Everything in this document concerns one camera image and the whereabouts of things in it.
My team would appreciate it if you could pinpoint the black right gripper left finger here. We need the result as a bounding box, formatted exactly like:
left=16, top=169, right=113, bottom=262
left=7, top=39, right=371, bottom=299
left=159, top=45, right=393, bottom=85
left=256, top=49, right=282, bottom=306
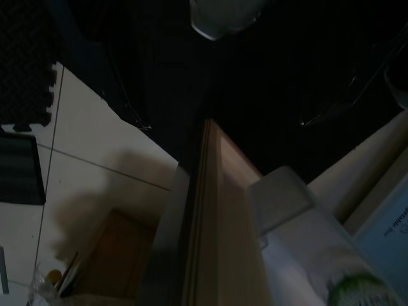
left=81, top=0, right=160, bottom=129

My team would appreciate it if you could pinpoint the silver fridge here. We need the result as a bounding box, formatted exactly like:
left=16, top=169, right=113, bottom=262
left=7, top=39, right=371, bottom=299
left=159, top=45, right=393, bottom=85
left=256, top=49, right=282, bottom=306
left=305, top=110, right=408, bottom=306

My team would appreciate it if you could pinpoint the black puzzle foam mat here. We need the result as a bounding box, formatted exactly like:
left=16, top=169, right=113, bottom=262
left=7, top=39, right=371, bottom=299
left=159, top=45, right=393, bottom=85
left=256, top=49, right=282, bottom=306
left=0, top=0, right=64, bottom=133

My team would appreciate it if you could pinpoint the large brown cardboard box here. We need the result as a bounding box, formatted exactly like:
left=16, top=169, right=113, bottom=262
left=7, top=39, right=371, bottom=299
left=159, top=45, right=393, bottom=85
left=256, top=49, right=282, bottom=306
left=57, top=207, right=160, bottom=299

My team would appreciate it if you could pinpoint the black ribbed plastic tray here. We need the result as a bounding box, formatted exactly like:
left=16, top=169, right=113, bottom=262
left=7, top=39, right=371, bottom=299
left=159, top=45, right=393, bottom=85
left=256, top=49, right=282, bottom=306
left=0, top=132, right=47, bottom=205

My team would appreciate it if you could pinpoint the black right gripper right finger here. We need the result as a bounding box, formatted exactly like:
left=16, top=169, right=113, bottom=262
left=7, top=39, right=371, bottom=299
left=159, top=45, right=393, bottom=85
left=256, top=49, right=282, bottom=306
left=300, top=0, right=402, bottom=127

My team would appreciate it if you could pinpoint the clear plastic bag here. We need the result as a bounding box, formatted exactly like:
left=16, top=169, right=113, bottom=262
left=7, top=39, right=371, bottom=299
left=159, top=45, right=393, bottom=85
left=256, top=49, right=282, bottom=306
left=27, top=261, right=61, bottom=306

